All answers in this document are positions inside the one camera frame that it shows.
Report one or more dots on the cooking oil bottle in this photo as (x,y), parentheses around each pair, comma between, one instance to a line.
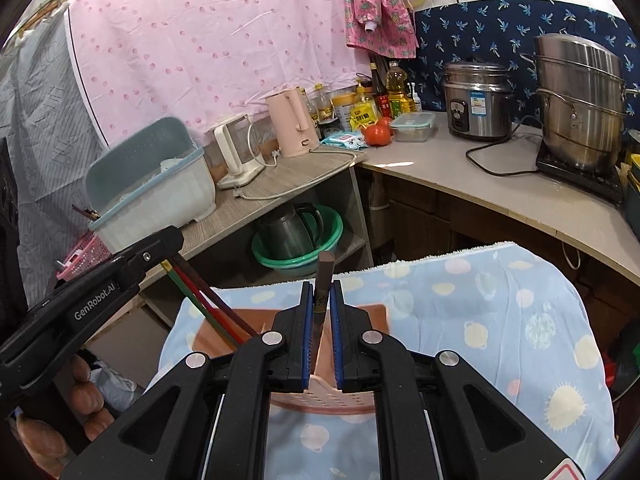
(396,85)

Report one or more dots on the teal dish drainer box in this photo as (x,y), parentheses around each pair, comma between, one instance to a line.
(156,178)

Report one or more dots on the stacked steel steamer pot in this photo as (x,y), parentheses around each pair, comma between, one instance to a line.
(583,100)

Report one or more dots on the pink electric kettle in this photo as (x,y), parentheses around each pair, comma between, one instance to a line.
(292,123)

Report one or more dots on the grey striped sheet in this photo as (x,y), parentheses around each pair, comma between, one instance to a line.
(52,144)

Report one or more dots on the green chopstick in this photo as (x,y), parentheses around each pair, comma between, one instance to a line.
(193,297)

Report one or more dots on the white small heater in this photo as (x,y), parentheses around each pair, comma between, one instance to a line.
(239,173)

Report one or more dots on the blue patterned tablecloth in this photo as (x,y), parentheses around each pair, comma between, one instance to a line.
(509,313)

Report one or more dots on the pink dotted curtain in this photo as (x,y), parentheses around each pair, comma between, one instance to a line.
(203,60)

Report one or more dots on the navy floral cloth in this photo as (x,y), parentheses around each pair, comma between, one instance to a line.
(504,32)

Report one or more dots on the pink floral garment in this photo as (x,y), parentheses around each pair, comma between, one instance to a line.
(383,27)

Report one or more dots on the pink plastic basket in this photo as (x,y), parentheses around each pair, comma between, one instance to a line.
(88,252)

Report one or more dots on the blue wet wipes pack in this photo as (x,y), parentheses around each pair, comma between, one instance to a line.
(353,141)

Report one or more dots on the red tomato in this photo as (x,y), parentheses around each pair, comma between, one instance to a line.
(377,134)

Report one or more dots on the green plastic basin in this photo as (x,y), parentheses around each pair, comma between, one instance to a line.
(306,265)

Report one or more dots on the stacked green yellow bowls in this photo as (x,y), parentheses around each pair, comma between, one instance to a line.
(629,174)

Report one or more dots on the clear food container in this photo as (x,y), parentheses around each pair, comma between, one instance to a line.
(413,127)

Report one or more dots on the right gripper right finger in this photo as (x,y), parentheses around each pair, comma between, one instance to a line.
(338,354)

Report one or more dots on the dark soy sauce bottle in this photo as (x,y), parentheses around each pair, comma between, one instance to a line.
(380,92)

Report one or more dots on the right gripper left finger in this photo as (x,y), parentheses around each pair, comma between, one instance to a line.
(307,306)

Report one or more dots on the maroon chopstick pair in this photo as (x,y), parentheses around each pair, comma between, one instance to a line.
(237,322)

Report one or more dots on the red chopstick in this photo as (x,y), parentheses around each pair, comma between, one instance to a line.
(221,319)

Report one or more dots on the brown chopstick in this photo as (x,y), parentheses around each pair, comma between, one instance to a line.
(322,286)

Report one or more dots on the black induction cooktop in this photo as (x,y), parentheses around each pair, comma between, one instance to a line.
(604,184)

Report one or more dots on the dark kettle under shelf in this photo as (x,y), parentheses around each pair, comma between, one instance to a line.
(291,231)

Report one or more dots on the yellow seasoning bag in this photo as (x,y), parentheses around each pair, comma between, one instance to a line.
(363,114)

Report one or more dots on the steel rice cooker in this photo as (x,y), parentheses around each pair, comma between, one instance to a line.
(478,100)

